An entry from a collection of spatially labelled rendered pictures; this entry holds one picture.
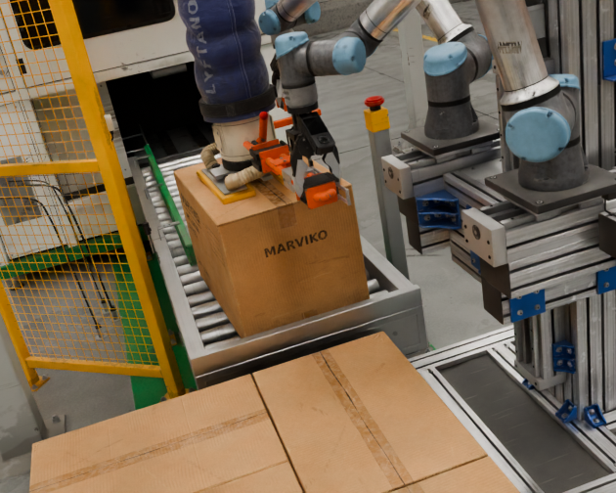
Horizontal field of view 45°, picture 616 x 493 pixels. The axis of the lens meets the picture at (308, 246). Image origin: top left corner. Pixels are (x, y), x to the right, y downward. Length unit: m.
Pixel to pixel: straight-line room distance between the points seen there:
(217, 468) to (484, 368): 1.08
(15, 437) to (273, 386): 1.30
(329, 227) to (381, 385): 0.48
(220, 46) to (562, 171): 0.99
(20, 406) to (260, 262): 1.24
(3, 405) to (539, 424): 1.85
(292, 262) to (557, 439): 0.90
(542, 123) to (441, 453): 0.74
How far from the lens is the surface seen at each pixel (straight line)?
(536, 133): 1.51
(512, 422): 2.34
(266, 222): 2.06
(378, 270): 2.40
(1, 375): 2.92
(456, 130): 2.09
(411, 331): 2.29
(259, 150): 2.08
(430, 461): 1.72
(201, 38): 2.17
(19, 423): 3.02
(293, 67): 1.65
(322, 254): 2.15
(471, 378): 2.52
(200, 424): 1.97
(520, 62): 1.50
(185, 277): 2.75
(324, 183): 1.72
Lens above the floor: 1.68
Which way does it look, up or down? 24 degrees down
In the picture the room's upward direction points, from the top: 11 degrees counter-clockwise
